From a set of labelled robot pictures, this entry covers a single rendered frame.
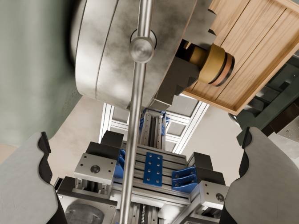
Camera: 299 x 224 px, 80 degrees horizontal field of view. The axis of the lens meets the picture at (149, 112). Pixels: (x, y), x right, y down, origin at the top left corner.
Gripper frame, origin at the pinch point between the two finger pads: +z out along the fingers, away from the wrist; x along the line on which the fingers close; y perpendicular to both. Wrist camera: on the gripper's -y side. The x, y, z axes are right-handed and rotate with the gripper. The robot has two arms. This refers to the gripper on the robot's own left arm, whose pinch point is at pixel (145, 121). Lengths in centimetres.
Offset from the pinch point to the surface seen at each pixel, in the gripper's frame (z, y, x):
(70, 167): 178, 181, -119
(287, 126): 36, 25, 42
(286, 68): 52, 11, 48
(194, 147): 156, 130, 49
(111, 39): 13.5, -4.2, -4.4
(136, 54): 4.9, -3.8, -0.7
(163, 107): 19.0, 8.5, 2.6
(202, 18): 25.6, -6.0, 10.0
